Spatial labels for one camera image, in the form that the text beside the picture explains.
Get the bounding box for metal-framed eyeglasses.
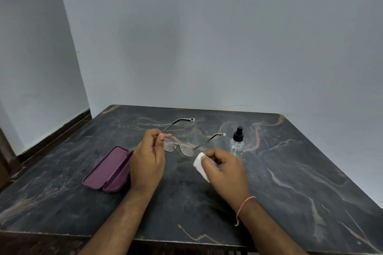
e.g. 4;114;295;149
154;118;227;158

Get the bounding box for person's right hand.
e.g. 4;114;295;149
201;148;255;210

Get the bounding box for brown wooden door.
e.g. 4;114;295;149
0;126;23;190

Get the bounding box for clear spray bottle black cap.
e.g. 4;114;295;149
229;126;246;158

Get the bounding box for person's left forearm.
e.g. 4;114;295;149
77;192;153;255

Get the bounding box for person's right forearm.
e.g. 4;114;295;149
238;198;309;255

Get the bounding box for orange thread wristband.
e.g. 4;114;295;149
234;196;257;227

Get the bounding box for purple glasses case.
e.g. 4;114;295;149
82;145;134;194

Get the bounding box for person's left hand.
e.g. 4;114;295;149
129;128;173;197

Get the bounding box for white cleaning cloth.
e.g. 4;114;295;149
193;152;211;184

